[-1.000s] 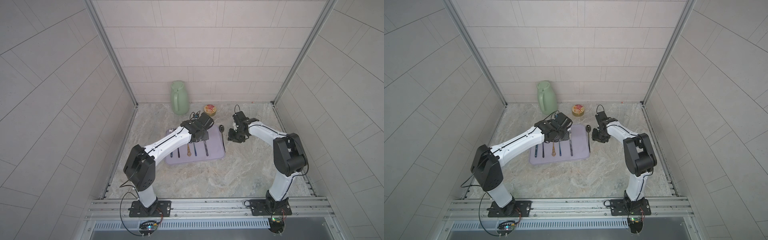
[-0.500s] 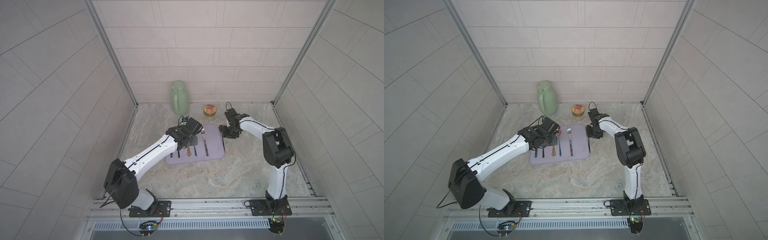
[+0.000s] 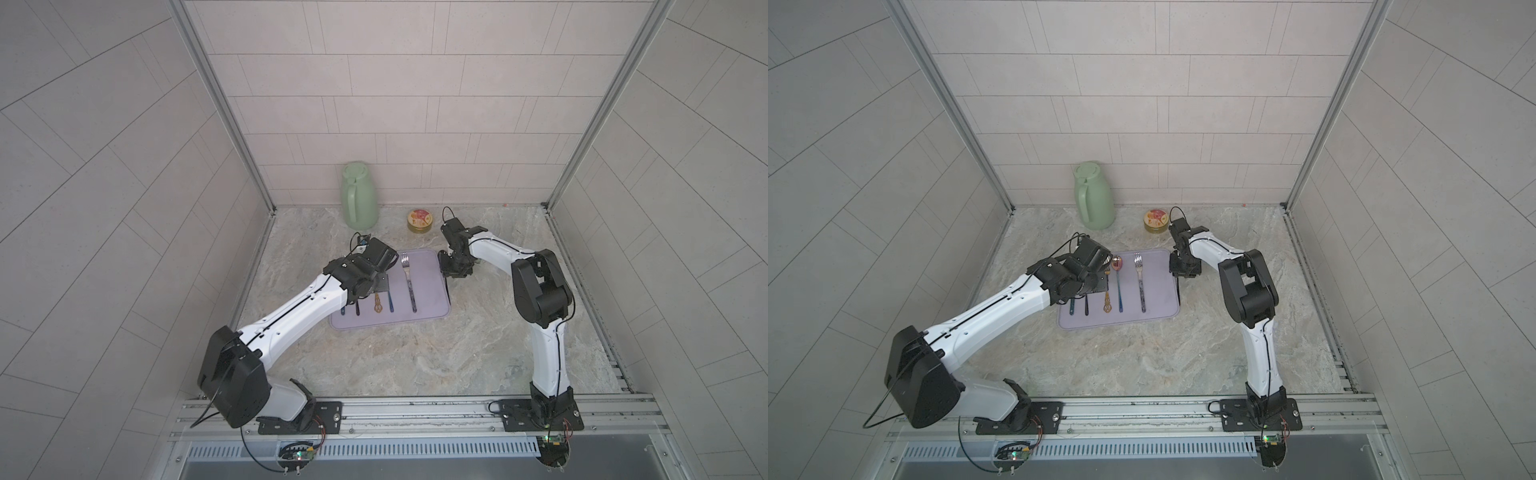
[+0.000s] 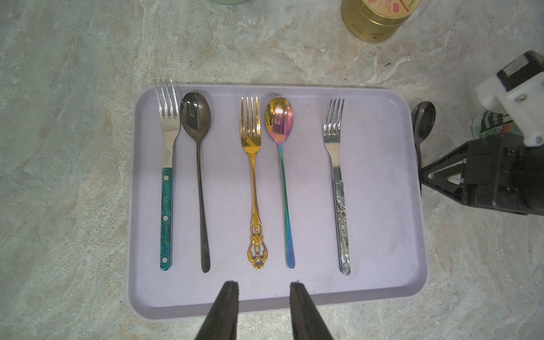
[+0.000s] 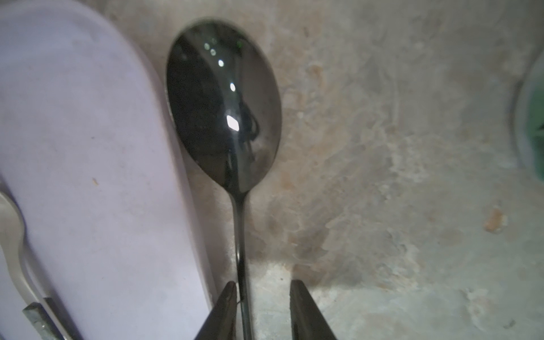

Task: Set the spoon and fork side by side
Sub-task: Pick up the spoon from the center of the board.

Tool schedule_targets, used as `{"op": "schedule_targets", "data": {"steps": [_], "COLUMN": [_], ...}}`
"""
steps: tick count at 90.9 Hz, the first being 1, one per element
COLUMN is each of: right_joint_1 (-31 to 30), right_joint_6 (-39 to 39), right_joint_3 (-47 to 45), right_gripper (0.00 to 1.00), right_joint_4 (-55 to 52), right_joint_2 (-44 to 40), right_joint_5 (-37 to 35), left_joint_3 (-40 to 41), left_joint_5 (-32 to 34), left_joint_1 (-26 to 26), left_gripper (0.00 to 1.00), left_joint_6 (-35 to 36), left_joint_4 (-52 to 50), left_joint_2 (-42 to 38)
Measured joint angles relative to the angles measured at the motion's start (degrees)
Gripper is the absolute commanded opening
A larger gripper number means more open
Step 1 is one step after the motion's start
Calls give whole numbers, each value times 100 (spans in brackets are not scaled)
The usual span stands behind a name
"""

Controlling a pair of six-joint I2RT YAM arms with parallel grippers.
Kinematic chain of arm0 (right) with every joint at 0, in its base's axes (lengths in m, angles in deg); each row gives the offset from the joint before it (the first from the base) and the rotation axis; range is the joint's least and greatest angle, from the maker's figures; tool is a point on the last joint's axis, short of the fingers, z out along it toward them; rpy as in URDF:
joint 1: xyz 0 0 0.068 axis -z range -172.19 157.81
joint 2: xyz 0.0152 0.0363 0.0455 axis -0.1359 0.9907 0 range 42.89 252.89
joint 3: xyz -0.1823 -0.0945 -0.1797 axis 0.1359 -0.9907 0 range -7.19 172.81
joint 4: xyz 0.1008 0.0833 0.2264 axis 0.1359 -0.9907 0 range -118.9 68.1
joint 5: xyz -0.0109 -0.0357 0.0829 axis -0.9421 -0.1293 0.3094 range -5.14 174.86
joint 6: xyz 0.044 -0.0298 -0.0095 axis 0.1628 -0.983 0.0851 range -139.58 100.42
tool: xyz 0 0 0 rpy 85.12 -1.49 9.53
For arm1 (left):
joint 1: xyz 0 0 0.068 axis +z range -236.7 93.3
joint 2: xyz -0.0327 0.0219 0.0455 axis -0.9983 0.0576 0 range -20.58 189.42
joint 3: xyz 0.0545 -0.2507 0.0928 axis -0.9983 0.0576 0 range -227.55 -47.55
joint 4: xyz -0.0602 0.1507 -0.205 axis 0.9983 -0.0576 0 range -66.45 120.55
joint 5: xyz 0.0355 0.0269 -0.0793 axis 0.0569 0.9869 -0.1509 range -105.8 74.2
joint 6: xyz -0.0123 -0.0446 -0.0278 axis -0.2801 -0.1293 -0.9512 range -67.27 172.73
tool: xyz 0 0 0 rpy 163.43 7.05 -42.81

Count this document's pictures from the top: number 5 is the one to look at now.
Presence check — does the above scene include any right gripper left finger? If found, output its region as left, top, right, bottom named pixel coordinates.
left=195, top=281, right=237, bottom=340

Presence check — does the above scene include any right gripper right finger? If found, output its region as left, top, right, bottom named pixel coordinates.
left=290, top=280, right=337, bottom=340

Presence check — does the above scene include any lilac plastic tray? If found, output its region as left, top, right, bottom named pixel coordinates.
left=1, top=1, right=212, bottom=339

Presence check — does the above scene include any black spoon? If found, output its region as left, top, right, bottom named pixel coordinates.
left=166, top=18, right=282, bottom=339

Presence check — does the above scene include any small white printed cup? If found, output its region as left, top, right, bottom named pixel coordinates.
left=513, top=53, right=543, bottom=183

